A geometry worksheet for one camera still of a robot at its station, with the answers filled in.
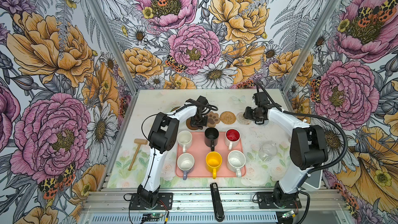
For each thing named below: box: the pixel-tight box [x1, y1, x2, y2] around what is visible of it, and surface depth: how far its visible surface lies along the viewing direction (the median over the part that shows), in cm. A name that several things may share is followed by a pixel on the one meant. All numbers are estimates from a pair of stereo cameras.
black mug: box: [204, 127, 220, 152], surface depth 91 cm
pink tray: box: [187, 132, 245, 178], surface depth 88 cm
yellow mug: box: [205, 151, 223, 180], surface depth 81 cm
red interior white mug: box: [224, 128, 241, 151], surface depth 90 cm
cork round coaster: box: [219, 110, 237, 125], surface depth 107 cm
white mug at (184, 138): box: [176, 130, 193, 153], surface depth 88 cm
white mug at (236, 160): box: [226, 149, 247, 178], surface depth 82 cm
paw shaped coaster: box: [205, 111, 221, 128], surface depth 107 cm
